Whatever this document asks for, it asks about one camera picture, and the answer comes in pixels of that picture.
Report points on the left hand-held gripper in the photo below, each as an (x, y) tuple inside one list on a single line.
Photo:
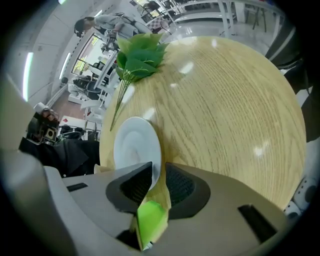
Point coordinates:
[(50, 133)]

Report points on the white round robot heads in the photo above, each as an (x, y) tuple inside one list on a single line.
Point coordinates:
[(292, 212)]

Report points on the white rectangular table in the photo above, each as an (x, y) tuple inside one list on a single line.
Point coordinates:
[(226, 20)]

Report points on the ceiling light tube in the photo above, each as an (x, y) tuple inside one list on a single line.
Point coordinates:
[(28, 75), (65, 65)]

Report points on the person's black shirt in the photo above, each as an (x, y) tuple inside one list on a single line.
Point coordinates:
[(62, 155)]

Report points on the person's left hand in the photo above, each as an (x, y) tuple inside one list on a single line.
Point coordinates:
[(50, 116)]

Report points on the checkered cloth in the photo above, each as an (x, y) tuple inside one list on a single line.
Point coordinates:
[(156, 25)]

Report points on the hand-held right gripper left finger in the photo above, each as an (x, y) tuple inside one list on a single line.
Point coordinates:
[(95, 200)]

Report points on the white desk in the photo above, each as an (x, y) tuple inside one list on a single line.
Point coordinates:
[(106, 75)]

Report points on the black office chair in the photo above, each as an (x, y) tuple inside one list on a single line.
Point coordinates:
[(90, 86)]

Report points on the green cup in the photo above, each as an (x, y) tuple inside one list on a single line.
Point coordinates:
[(150, 222)]

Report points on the large window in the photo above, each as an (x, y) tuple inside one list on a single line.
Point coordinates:
[(81, 63)]

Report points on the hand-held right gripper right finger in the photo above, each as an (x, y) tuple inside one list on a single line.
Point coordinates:
[(212, 225)]

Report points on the green leaf sprig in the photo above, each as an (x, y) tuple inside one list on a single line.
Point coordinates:
[(140, 60)]

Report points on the white saucer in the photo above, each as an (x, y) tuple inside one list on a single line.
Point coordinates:
[(135, 145)]

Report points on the white capsule backpack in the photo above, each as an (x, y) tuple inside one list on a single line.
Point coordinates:
[(300, 197)]

